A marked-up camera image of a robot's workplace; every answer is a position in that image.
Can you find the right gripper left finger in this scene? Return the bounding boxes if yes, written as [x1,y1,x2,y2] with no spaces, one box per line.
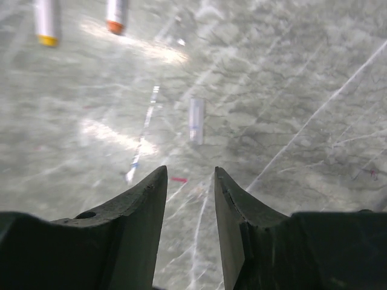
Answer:
[1,166,168,289]

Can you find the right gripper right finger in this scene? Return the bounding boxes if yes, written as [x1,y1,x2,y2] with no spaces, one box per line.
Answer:
[214,167,386,289]

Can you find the white marker orange tip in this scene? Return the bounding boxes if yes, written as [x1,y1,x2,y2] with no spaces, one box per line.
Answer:
[106,0,129,35]

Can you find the white marker yellow tip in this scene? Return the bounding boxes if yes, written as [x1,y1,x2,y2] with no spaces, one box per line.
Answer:
[33,0,61,48]

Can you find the clear pen cap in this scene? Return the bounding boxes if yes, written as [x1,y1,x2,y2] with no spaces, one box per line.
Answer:
[189,98,204,145]

